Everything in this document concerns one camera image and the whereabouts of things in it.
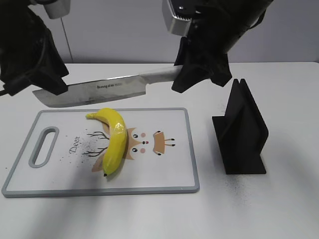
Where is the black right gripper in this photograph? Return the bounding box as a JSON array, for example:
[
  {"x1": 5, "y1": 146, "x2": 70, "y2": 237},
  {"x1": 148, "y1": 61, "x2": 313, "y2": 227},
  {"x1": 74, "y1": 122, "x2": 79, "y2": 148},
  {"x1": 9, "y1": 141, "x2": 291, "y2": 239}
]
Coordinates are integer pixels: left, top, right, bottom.
[{"x1": 171, "y1": 0, "x2": 249, "y2": 93}]

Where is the white grey-rimmed cutting board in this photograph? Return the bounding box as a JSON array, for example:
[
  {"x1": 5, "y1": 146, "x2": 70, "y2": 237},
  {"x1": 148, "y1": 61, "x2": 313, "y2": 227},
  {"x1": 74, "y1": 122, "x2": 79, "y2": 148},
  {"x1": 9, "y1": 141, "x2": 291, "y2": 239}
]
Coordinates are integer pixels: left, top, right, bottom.
[{"x1": 1, "y1": 108, "x2": 199, "y2": 198}]

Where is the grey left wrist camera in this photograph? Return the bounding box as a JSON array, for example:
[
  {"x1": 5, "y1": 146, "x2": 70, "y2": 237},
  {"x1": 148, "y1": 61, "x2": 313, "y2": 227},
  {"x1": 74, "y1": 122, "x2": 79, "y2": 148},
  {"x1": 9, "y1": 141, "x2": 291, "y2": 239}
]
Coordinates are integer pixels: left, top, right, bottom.
[{"x1": 35, "y1": 0, "x2": 71, "y2": 19}]

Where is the black knife stand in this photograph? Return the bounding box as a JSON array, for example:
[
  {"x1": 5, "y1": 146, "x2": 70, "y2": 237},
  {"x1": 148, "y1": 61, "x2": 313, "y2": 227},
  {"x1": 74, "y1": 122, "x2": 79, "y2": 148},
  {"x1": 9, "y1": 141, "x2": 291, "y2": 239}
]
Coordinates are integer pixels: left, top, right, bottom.
[{"x1": 212, "y1": 79, "x2": 269, "y2": 174}]

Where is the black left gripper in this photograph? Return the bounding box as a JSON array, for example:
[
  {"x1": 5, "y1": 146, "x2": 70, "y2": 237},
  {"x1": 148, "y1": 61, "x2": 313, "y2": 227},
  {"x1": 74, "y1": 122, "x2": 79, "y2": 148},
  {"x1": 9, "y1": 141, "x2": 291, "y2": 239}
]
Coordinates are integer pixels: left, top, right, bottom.
[{"x1": 0, "y1": 0, "x2": 69, "y2": 95}]

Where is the white-handled kitchen knife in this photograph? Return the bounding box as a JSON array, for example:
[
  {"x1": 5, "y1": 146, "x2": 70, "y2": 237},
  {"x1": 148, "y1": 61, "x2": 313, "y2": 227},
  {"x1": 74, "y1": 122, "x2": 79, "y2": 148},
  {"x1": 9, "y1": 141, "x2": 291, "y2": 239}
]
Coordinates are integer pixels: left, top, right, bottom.
[{"x1": 33, "y1": 65, "x2": 182, "y2": 108}]

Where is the yellow plastic banana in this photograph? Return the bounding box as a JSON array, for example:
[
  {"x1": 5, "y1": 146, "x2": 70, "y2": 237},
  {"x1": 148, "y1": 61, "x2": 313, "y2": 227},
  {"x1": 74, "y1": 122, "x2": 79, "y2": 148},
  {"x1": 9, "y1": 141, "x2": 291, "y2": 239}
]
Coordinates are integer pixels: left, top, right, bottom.
[{"x1": 86, "y1": 108, "x2": 128, "y2": 177}]

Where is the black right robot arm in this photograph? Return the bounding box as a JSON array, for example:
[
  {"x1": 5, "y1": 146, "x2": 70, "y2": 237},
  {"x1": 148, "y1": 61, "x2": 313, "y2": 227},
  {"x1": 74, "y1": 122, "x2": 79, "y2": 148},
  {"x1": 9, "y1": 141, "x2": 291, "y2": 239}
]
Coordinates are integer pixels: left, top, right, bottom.
[{"x1": 162, "y1": 0, "x2": 272, "y2": 93}]

